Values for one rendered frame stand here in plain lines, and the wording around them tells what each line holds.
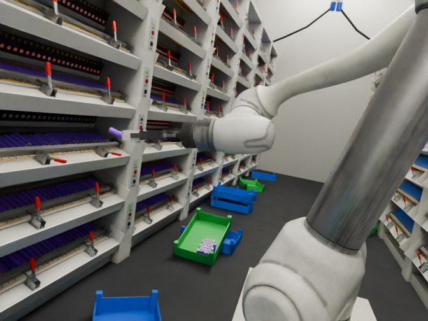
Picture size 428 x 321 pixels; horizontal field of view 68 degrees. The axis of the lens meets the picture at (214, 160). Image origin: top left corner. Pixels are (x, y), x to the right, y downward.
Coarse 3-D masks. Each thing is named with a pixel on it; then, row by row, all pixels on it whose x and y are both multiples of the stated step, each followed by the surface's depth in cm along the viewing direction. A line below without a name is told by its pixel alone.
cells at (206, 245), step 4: (204, 240) 155; (208, 240) 155; (212, 240) 155; (200, 244) 152; (204, 244) 152; (208, 244) 152; (212, 244) 153; (200, 248) 150; (204, 248) 149; (208, 248) 150; (212, 248) 150; (200, 252) 149; (204, 252) 148; (208, 252) 148
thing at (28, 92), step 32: (0, 32) 85; (0, 64) 85; (32, 64) 98; (64, 64) 110; (96, 64) 123; (0, 96) 73; (32, 96) 81; (64, 96) 94; (96, 96) 110; (128, 96) 127
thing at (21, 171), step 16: (128, 144) 130; (16, 160) 84; (32, 160) 89; (80, 160) 103; (96, 160) 110; (112, 160) 120; (0, 176) 77; (16, 176) 81; (32, 176) 87; (48, 176) 93
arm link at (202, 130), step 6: (198, 120) 86; (204, 120) 85; (210, 120) 85; (198, 126) 84; (204, 126) 84; (210, 126) 83; (198, 132) 84; (204, 132) 83; (210, 132) 83; (198, 138) 84; (204, 138) 83; (210, 138) 83; (198, 144) 85; (204, 144) 84; (210, 144) 84; (204, 150) 87; (210, 150) 86
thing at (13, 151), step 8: (72, 144) 106; (80, 144) 109; (88, 144) 112; (96, 144) 116; (104, 144) 120; (112, 144) 124; (0, 152) 80; (8, 152) 82; (16, 152) 85; (24, 152) 87; (32, 152) 90; (48, 152) 95; (56, 152) 98; (88, 152) 110; (0, 160) 79
